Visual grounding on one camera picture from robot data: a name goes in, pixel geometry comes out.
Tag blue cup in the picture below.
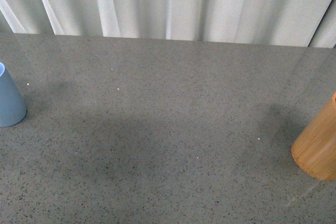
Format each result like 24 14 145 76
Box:
0 62 27 127

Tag bamboo chopstick holder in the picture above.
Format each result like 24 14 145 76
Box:
291 94 335 181

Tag white curtain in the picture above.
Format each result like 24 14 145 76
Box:
1 0 335 48

